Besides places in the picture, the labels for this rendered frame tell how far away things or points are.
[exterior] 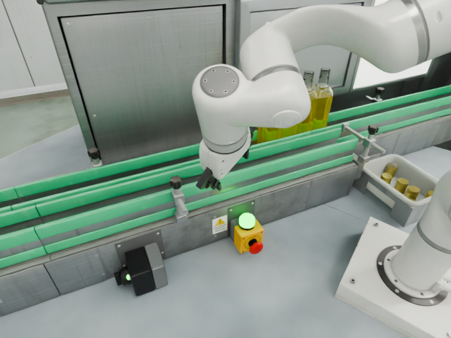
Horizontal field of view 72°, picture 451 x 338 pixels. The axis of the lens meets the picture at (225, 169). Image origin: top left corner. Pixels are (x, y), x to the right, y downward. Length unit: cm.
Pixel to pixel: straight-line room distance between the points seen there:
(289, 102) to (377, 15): 13
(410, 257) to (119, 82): 83
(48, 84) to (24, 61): 30
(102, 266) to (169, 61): 57
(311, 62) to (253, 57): 70
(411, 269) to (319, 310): 22
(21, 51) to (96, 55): 310
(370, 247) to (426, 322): 19
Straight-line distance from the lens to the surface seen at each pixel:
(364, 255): 88
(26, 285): 86
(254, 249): 84
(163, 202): 77
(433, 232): 74
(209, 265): 87
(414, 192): 114
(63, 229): 77
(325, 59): 116
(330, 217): 104
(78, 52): 89
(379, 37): 42
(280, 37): 46
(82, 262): 83
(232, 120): 41
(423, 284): 85
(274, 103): 40
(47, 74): 402
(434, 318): 86
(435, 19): 43
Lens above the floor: 145
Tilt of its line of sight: 37 degrees down
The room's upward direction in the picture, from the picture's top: straight up
